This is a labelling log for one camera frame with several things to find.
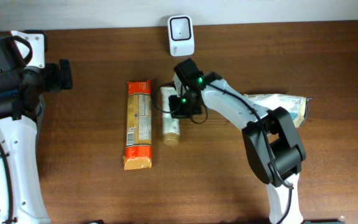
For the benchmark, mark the white barcode scanner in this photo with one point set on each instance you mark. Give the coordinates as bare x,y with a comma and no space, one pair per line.
181,35

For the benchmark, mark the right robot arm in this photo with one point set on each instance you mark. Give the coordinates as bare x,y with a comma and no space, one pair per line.
273,146

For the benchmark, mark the orange spaghetti package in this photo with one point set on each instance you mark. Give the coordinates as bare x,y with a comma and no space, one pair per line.
138,153

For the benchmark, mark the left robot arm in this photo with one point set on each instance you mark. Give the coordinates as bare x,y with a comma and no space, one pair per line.
24,78

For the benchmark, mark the yellow white snack bag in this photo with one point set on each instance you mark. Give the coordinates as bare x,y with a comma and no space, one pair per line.
297,106

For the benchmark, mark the white cream tube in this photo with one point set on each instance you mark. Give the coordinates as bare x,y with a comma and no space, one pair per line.
170,126

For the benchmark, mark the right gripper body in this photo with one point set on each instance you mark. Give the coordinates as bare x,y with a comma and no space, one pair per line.
183,109

